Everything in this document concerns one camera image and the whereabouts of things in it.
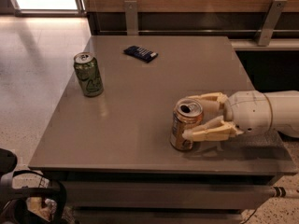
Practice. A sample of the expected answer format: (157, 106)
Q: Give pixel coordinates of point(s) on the grey table drawer cabinet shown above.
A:
(113, 202)

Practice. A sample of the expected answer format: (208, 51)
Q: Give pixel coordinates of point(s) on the orange soda can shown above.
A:
(187, 114)

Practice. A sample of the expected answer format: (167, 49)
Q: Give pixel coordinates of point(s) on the left metal wall bracket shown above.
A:
(131, 17)

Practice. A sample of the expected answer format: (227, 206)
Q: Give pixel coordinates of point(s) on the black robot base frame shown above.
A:
(13, 207)

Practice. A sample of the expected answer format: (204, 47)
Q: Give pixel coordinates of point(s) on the blue rxbar wrapper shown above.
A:
(141, 54)

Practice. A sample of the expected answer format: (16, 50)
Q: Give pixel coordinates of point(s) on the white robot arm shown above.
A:
(285, 112)

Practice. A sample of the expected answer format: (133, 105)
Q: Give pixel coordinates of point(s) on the right metal wall bracket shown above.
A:
(264, 34)

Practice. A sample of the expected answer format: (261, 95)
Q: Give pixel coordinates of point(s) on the green soda can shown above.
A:
(88, 75)

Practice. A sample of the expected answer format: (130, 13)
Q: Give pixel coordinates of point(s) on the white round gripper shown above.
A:
(249, 111)

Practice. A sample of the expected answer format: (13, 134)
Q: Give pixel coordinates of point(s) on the metal wall bracket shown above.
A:
(264, 34)
(131, 17)

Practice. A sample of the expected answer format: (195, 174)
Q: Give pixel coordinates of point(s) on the silver drawer handle bar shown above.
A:
(281, 192)

